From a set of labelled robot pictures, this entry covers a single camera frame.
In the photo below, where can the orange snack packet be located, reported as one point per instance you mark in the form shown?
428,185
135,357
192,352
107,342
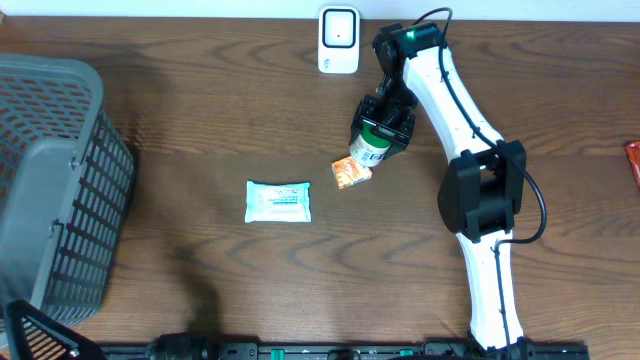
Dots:
348,172

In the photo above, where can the white wet wipes pack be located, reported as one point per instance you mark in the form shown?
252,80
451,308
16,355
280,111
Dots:
278,203

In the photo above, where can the grey plastic shopping basket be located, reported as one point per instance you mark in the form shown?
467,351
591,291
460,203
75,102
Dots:
66,180

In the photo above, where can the red Top chocolate bar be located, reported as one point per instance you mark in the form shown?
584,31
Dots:
632,150

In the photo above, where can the green lid jar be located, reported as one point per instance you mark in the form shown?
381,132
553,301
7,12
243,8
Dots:
367,149

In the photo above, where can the white barcode scanner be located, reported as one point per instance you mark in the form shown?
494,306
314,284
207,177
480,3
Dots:
338,40

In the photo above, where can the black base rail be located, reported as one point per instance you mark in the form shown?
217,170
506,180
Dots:
200,346

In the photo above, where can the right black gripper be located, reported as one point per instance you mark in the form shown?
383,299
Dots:
397,133

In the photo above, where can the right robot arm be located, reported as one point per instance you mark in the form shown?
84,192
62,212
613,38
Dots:
481,192

